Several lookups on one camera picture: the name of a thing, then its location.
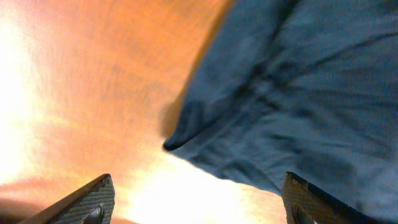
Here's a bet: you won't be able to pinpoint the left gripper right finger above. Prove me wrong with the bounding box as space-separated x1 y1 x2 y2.
282 172 384 224

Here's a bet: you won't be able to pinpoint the dark blue shorts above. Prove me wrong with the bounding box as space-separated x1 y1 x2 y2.
164 0 397 223

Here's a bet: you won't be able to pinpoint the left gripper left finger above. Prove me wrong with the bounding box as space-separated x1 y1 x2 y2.
18 174 115 224

